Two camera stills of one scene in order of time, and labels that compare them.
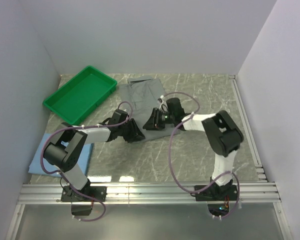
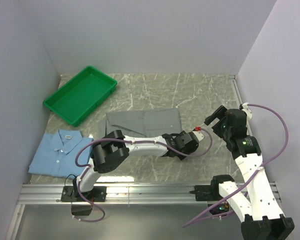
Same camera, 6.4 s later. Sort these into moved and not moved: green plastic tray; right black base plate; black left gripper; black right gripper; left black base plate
Moved: black left gripper; black right gripper
Not moved: right black base plate; left black base plate; green plastic tray
